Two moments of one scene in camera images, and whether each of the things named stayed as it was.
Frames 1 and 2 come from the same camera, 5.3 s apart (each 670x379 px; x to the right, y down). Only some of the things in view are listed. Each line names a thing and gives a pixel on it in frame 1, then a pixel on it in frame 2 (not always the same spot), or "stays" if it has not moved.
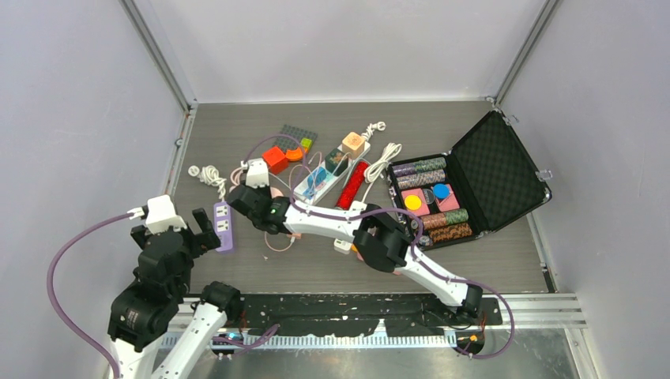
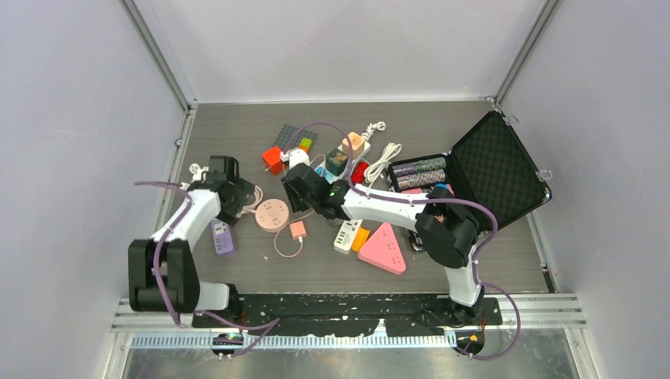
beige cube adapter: (353, 144) stays
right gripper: (265, 191) to (296, 204)
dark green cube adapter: (336, 162) stays
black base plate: (356, 315) stays
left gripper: (209, 239) to (242, 190)
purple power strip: (222, 225) stays
